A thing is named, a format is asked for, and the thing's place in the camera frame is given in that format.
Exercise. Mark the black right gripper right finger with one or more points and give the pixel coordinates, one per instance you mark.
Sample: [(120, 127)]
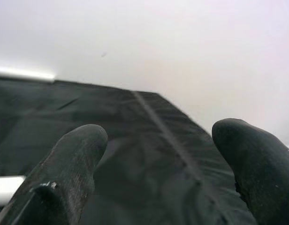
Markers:
[(264, 173)]

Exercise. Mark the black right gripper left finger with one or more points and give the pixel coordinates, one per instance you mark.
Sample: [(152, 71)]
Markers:
[(64, 173)]

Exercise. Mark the black cloth table cover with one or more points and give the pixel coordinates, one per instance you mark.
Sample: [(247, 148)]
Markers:
[(135, 140)]

